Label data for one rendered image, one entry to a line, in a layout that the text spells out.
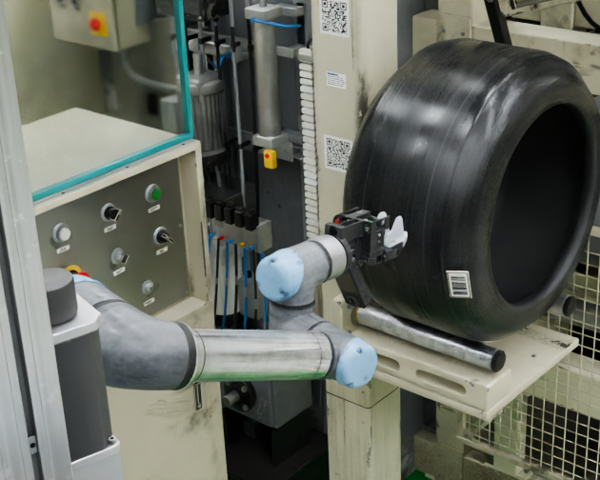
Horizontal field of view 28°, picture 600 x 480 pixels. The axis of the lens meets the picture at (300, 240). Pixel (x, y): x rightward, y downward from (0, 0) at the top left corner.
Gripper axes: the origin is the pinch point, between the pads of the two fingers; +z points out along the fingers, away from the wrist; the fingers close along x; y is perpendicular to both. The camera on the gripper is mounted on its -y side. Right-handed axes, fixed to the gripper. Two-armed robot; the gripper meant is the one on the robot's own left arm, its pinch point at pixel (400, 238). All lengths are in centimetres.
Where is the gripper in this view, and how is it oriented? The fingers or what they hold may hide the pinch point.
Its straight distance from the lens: 216.2
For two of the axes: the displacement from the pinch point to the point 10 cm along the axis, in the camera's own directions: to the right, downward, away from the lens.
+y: 0.3, -9.4, -3.4
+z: 6.5, -2.4, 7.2
